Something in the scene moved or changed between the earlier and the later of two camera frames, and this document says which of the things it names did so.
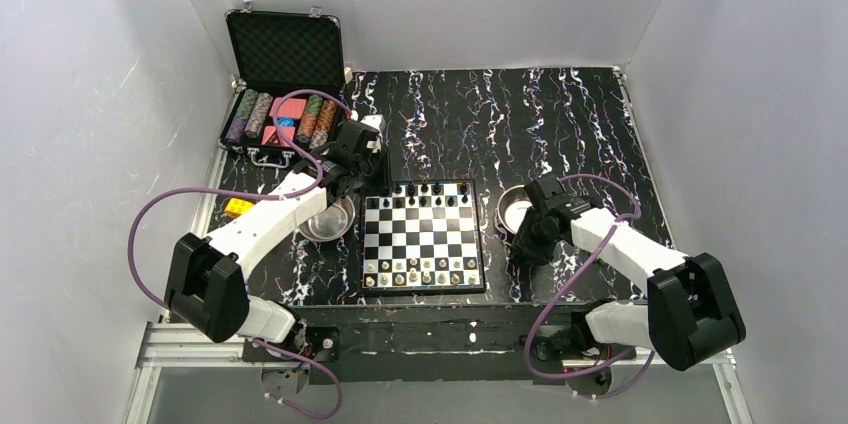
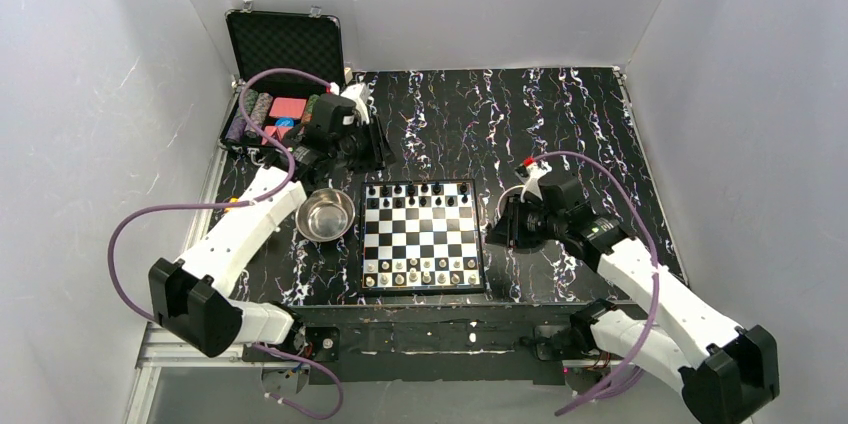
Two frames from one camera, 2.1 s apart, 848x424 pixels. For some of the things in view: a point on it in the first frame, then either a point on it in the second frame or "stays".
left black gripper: [370, 160] -> [370, 145]
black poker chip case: [273, 52] stays
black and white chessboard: [422, 237] stays
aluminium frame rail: [160, 349] stays
